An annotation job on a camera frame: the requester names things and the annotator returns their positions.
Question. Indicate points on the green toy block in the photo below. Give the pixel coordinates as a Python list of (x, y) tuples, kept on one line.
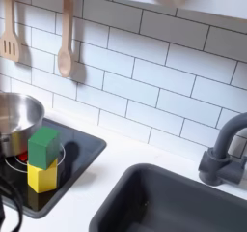
[(43, 147)]

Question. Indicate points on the yellow toy block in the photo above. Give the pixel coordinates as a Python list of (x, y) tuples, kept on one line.
[(41, 178)]

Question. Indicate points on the black toy stove top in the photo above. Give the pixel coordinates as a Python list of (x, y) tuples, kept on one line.
[(83, 145)]

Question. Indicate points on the wooden spoon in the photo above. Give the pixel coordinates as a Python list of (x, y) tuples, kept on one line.
[(66, 60)]

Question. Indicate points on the steel pot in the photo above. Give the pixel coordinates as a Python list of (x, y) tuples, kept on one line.
[(17, 116)]

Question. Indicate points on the dark grey sink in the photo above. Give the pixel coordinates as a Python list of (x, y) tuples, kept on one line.
[(180, 203)]

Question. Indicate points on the dark grey tap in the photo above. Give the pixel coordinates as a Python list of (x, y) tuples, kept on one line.
[(222, 165)]

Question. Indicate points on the wooden slotted spatula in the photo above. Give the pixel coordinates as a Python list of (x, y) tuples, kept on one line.
[(9, 45)]

